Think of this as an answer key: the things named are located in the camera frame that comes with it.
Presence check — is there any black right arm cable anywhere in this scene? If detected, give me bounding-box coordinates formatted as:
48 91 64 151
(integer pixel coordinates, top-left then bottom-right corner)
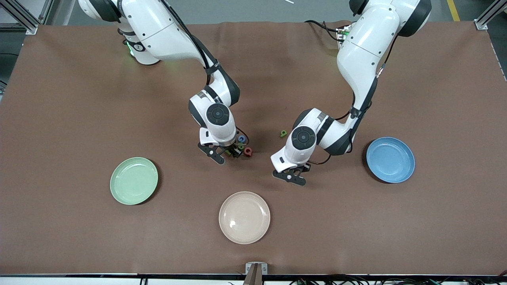
158 0 251 146

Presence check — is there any blue plate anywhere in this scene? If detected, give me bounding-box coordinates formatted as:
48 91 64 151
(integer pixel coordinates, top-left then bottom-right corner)
366 137 416 184

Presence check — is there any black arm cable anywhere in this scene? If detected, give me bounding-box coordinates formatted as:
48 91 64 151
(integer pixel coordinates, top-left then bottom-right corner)
158 0 251 146
311 34 398 165

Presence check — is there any black cable tangle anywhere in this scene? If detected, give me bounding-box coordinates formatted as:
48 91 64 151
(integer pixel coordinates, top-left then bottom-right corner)
288 275 507 285

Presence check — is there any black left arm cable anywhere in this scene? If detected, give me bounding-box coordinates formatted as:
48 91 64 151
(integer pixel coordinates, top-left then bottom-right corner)
311 34 398 165

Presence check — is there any beige plate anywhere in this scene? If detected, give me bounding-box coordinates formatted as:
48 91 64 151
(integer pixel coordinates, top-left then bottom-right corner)
219 191 271 245

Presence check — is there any brown table cover mat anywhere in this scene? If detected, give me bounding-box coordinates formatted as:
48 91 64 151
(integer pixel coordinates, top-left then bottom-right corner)
0 21 507 276

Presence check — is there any green plate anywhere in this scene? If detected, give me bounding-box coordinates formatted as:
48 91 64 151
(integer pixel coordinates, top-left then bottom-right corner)
110 157 159 205

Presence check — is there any aluminium frame profile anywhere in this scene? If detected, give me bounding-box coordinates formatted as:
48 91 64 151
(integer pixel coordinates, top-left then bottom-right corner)
0 0 54 35
474 0 507 30

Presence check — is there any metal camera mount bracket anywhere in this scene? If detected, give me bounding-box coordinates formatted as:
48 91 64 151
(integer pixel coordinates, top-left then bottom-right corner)
242 262 268 285

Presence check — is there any black base cable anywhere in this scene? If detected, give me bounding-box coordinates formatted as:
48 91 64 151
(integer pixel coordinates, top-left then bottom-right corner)
304 20 344 42

